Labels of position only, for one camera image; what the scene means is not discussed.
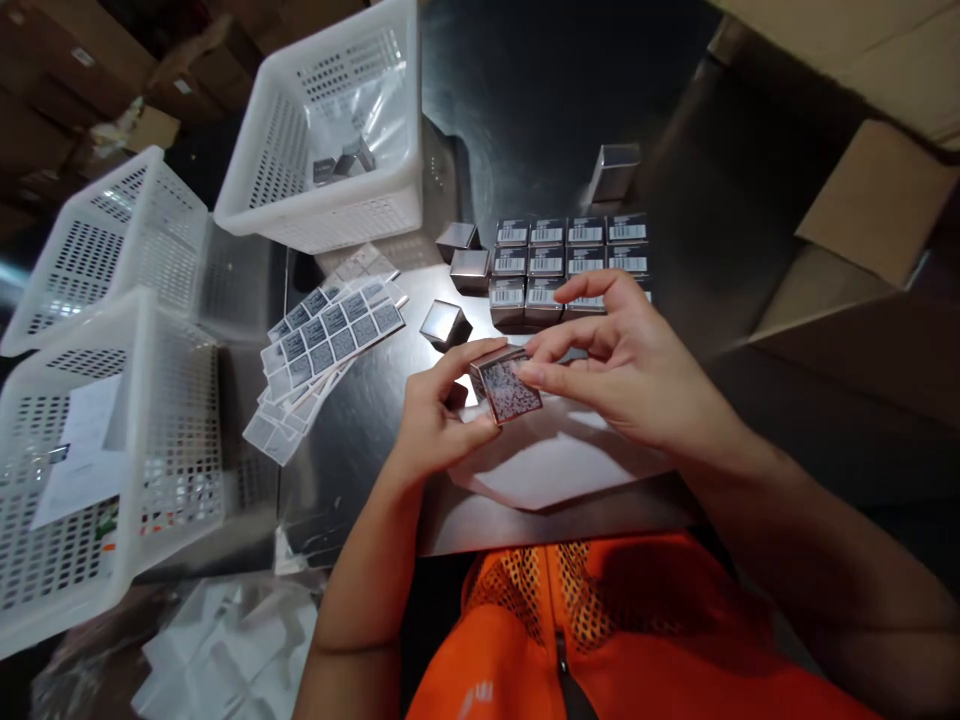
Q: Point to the person's left hand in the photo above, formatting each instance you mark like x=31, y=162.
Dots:
x=424, y=420

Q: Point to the large brown cardboard carton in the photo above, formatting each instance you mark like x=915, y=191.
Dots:
x=862, y=45

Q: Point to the white printed paper sheet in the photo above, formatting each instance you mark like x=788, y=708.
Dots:
x=82, y=457

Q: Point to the clear plastic bag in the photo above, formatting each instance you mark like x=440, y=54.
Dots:
x=360, y=97

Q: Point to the pile of white paper scraps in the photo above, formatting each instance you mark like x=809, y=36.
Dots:
x=225, y=652

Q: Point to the crumpled clear plastic wrap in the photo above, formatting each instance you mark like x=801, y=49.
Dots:
x=300, y=551

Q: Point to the stack of sticker sheets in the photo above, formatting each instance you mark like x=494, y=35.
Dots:
x=326, y=345

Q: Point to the white perforated plastic basket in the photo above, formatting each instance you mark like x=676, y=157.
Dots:
x=112, y=247
x=165, y=450
x=285, y=172

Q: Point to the stack of brown cartons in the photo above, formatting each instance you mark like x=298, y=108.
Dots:
x=112, y=67

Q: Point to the person's right hand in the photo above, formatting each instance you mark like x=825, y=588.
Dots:
x=645, y=375

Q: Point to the small silver box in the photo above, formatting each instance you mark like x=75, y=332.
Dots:
x=365, y=152
x=613, y=174
x=456, y=238
x=510, y=390
x=444, y=324
x=347, y=163
x=325, y=171
x=469, y=271

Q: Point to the person's body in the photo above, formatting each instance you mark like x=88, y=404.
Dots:
x=637, y=637

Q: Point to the open brown cardboard box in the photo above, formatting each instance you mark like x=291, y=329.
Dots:
x=862, y=285

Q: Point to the white backing paper sheet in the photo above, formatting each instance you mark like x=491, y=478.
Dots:
x=555, y=469

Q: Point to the block of barcode-labelled cartons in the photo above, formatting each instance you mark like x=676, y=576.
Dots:
x=570, y=255

